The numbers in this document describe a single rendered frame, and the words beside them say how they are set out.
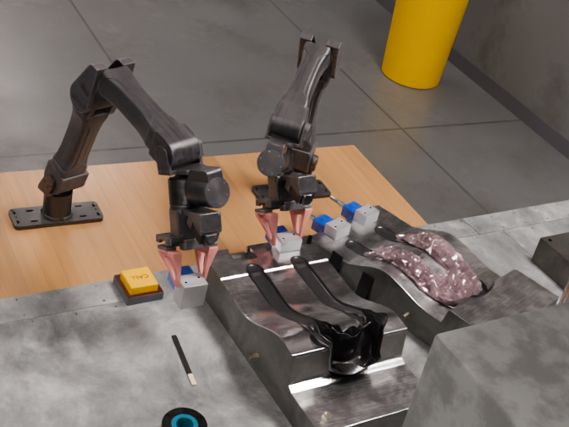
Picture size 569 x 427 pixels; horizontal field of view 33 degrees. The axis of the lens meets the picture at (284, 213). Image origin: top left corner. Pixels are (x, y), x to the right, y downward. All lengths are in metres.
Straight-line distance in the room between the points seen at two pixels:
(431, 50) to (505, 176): 0.87
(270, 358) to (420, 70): 3.43
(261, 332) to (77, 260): 0.48
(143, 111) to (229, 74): 3.04
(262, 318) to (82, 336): 0.35
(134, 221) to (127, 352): 0.44
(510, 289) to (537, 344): 1.10
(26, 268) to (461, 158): 2.88
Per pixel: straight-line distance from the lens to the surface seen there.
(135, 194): 2.34
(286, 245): 2.06
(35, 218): 2.21
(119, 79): 1.87
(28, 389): 1.81
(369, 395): 1.83
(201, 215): 1.71
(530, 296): 2.15
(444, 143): 4.69
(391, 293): 2.09
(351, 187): 2.54
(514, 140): 4.94
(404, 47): 5.08
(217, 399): 1.83
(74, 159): 2.07
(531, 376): 1.01
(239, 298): 1.93
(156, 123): 1.79
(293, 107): 2.04
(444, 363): 1.01
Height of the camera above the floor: 2.08
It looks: 33 degrees down
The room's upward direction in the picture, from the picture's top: 13 degrees clockwise
